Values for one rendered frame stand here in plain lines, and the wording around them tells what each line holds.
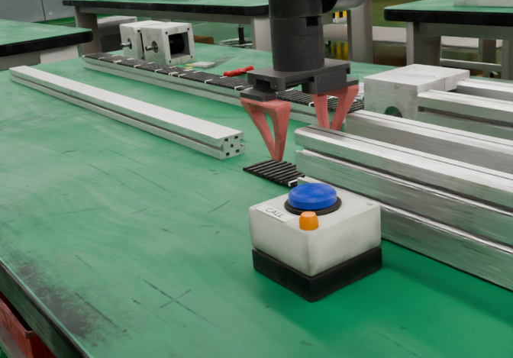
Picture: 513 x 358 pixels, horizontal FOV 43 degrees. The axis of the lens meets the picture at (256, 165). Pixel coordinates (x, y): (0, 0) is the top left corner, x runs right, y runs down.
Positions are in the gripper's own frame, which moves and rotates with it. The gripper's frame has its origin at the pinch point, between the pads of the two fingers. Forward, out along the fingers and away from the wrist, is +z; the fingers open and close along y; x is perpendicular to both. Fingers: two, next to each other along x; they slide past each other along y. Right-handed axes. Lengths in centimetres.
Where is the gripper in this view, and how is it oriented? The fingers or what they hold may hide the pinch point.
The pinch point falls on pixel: (303, 145)
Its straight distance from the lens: 74.5
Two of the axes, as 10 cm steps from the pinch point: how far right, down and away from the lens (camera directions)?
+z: 0.8, 9.4, 3.2
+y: 8.1, -2.5, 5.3
